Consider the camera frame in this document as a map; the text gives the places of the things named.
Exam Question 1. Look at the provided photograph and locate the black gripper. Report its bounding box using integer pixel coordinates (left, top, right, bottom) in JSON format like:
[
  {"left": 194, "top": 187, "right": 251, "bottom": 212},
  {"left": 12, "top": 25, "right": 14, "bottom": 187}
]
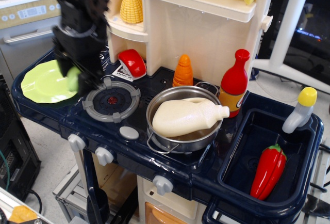
[{"left": 53, "top": 25, "right": 107, "bottom": 97}]

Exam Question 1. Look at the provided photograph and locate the green toy pear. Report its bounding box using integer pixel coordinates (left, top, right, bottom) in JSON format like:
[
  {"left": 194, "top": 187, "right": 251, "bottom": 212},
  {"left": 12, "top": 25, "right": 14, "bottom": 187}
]
[{"left": 67, "top": 67, "right": 81, "bottom": 92}]

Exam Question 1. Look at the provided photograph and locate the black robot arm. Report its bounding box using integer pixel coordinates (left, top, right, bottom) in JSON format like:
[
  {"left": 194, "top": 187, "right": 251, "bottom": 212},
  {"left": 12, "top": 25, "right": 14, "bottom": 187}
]
[{"left": 1, "top": 0, "right": 109, "bottom": 96}]

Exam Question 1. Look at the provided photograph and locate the light green plate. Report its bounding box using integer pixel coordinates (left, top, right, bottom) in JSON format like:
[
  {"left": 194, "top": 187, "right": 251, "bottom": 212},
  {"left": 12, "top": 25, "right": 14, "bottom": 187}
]
[{"left": 21, "top": 60, "right": 77, "bottom": 104}]

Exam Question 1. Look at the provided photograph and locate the grey toy burner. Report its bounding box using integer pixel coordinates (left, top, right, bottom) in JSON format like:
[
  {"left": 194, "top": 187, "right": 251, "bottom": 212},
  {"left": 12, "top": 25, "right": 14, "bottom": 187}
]
[{"left": 82, "top": 77, "right": 141, "bottom": 123}]

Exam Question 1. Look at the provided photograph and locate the red white toy can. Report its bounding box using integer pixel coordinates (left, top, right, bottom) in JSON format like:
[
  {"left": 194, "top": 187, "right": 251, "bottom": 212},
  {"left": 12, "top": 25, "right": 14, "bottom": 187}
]
[{"left": 118, "top": 49, "right": 146, "bottom": 80}]

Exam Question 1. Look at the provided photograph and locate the grey left knob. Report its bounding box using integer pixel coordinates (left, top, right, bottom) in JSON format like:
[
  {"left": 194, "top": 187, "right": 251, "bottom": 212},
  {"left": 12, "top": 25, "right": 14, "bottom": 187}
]
[{"left": 68, "top": 134, "right": 86, "bottom": 152}]

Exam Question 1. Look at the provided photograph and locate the grey knob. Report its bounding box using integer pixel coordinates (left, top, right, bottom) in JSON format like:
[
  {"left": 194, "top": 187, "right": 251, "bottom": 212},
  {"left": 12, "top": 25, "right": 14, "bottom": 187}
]
[
  {"left": 95, "top": 147, "right": 114, "bottom": 166},
  {"left": 68, "top": 134, "right": 86, "bottom": 152},
  {"left": 153, "top": 175, "right": 173, "bottom": 196}
]

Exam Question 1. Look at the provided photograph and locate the grey toy dishwasher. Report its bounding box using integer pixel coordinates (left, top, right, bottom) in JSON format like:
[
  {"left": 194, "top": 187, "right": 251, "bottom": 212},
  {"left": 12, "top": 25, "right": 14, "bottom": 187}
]
[{"left": 1, "top": 0, "right": 60, "bottom": 87}]

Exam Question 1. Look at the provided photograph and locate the grey oval button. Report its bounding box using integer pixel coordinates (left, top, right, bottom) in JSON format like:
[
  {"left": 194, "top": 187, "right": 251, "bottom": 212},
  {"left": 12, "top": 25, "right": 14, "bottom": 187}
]
[{"left": 119, "top": 126, "right": 139, "bottom": 140}]

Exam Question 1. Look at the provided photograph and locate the cream toy kitchen shelf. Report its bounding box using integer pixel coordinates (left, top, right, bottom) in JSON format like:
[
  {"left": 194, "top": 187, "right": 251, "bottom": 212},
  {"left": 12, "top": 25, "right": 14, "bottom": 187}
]
[{"left": 107, "top": 0, "right": 272, "bottom": 85}]

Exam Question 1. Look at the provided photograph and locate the yellow toy corn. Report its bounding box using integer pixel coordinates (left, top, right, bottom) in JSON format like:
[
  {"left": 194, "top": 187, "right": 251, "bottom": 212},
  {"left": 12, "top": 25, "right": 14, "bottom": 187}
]
[{"left": 120, "top": 0, "right": 143, "bottom": 24}]

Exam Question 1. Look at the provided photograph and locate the grey middle knob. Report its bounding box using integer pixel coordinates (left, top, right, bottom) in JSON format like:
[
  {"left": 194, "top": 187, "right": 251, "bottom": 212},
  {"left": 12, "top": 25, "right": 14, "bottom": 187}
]
[{"left": 95, "top": 147, "right": 114, "bottom": 166}]

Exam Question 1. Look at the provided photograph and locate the cream toy bottle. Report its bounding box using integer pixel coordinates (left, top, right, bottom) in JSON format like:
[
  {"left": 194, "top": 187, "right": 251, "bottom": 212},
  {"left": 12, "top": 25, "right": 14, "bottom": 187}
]
[{"left": 152, "top": 98, "right": 230, "bottom": 138}]

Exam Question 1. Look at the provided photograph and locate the orange toy carrot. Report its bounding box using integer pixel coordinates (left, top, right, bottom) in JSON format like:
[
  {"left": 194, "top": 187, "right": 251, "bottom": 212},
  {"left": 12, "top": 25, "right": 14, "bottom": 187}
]
[{"left": 172, "top": 54, "right": 193, "bottom": 87}]

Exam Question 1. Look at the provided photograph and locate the black computer case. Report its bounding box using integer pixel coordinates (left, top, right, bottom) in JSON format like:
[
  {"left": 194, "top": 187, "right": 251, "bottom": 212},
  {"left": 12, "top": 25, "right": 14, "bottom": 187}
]
[{"left": 1, "top": 83, "right": 41, "bottom": 201}]

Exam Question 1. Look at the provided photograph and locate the steel pot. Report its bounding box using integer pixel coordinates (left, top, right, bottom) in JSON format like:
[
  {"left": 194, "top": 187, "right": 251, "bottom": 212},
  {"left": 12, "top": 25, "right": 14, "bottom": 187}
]
[{"left": 146, "top": 86, "right": 229, "bottom": 154}]

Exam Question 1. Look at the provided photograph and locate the grey right knob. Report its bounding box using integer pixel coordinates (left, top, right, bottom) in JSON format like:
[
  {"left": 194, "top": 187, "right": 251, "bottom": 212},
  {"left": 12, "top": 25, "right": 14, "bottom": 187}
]
[{"left": 153, "top": 175, "right": 173, "bottom": 196}]

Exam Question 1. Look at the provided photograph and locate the red ketchup bottle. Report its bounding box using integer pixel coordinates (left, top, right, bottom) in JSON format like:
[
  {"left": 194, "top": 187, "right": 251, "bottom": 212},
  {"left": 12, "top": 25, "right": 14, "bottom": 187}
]
[{"left": 219, "top": 49, "right": 250, "bottom": 118}]

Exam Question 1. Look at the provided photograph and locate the navy toy kitchen counter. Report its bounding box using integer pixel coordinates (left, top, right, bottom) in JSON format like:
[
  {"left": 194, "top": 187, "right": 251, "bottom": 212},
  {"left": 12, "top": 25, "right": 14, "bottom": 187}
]
[{"left": 12, "top": 51, "right": 324, "bottom": 223}]

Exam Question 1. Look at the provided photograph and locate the red toy pepper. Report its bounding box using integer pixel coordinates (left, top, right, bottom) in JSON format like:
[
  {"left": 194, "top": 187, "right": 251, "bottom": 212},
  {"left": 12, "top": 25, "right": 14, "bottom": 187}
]
[{"left": 250, "top": 144, "right": 287, "bottom": 200}]

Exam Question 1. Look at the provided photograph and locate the grey yellow toy faucet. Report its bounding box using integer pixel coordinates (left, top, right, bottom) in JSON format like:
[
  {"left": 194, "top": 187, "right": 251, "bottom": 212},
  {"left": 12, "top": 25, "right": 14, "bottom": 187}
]
[{"left": 282, "top": 87, "right": 318, "bottom": 134}]

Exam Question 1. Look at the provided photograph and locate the white stand frame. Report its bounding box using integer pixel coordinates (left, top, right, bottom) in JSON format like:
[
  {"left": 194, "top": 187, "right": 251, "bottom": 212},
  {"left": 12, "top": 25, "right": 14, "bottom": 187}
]
[{"left": 253, "top": 0, "right": 329, "bottom": 94}]

